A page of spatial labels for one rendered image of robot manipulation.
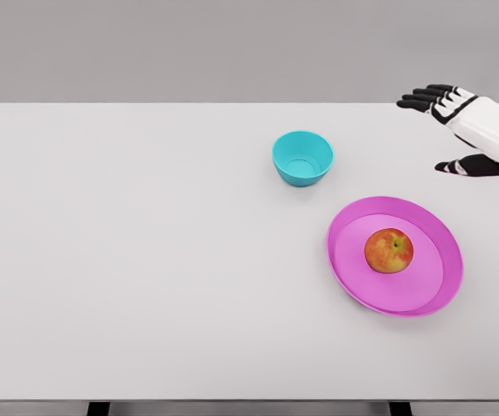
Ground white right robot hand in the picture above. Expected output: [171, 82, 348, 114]
[396, 83, 499, 178]

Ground red yellow apple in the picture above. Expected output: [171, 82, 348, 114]
[364, 227, 415, 275]

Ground pink plate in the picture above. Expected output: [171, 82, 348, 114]
[326, 196, 464, 319]

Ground blue bowl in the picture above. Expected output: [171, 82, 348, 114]
[271, 130, 335, 188]

